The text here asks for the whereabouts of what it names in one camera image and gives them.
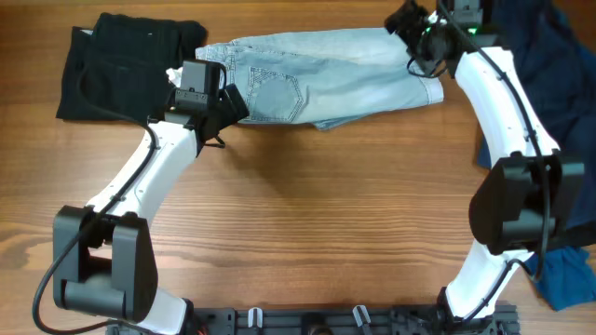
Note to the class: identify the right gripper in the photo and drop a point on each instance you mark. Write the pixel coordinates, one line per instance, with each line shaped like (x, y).
(402, 20)

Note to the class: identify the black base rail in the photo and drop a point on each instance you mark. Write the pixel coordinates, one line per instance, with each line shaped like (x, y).
(398, 320)

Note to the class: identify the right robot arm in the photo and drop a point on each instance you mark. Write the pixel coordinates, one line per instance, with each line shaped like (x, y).
(522, 207)

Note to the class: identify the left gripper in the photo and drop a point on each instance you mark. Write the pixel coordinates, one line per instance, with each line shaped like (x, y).
(227, 112)

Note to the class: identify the dark blue garment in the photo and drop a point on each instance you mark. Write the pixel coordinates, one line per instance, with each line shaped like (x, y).
(567, 279)

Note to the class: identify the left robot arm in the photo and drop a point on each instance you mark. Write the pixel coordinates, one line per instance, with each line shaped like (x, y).
(103, 258)

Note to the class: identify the black garment under pile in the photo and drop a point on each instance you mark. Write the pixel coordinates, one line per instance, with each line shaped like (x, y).
(557, 74)

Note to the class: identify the light blue denim shorts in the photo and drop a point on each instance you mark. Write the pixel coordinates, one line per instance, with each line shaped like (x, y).
(325, 78)

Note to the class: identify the folded black garment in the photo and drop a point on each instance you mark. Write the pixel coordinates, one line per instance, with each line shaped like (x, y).
(119, 67)

